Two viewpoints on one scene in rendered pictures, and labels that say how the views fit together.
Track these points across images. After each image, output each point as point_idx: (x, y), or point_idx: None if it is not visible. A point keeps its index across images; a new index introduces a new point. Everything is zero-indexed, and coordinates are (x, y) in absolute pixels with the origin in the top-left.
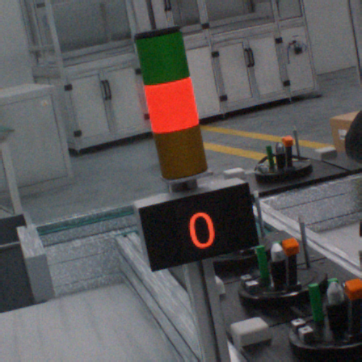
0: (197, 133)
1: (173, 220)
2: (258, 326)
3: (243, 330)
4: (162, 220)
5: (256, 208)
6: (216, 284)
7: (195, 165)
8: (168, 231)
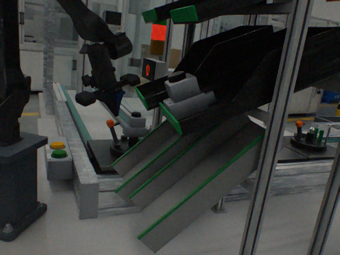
0: (154, 42)
1: (145, 64)
2: None
3: None
4: (144, 63)
5: (327, 132)
6: None
7: (151, 50)
8: (144, 67)
